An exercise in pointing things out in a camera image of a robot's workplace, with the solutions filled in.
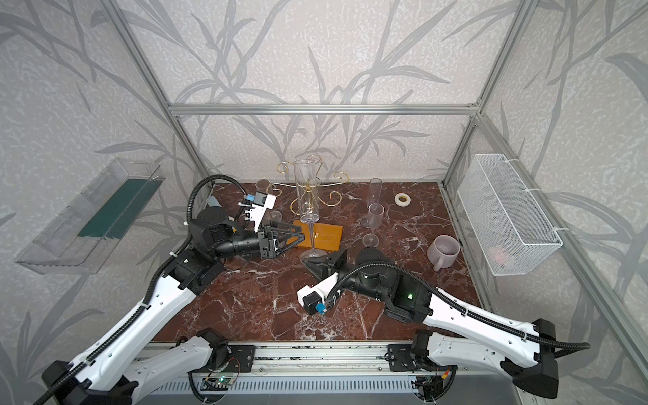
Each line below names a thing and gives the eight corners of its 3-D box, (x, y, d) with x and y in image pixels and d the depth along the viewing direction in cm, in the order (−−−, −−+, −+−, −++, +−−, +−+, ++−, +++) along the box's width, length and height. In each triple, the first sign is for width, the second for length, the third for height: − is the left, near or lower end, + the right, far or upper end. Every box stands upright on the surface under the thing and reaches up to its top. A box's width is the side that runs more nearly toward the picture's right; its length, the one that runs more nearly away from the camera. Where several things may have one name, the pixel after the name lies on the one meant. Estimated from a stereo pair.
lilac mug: (432, 274, 93) (439, 264, 86) (425, 246, 101) (431, 234, 94) (458, 274, 93) (467, 264, 86) (449, 246, 101) (457, 234, 94)
